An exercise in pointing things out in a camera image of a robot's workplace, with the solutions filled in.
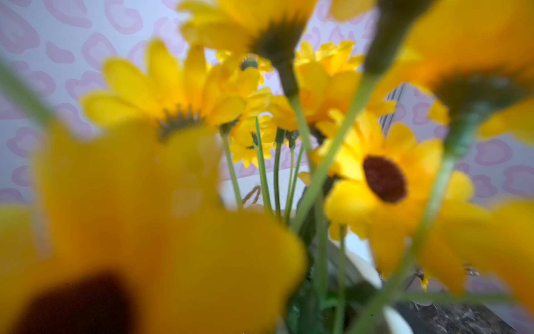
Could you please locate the sunflower pot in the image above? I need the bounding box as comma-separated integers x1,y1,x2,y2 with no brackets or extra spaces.
1,1,533,333

